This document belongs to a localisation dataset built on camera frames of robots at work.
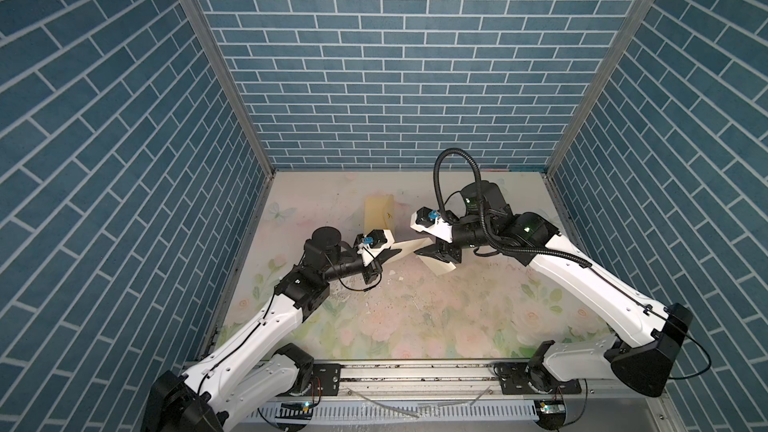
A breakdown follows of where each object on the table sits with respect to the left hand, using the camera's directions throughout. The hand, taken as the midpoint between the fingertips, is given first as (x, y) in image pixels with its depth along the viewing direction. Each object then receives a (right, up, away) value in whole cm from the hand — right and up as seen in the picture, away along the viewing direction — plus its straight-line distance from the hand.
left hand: (397, 249), depth 71 cm
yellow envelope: (-7, +7, +35) cm, 37 cm away
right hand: (+4, +4, -2) cm, 6 cm away
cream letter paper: (+3, +1, -2) cm, 3 cm away
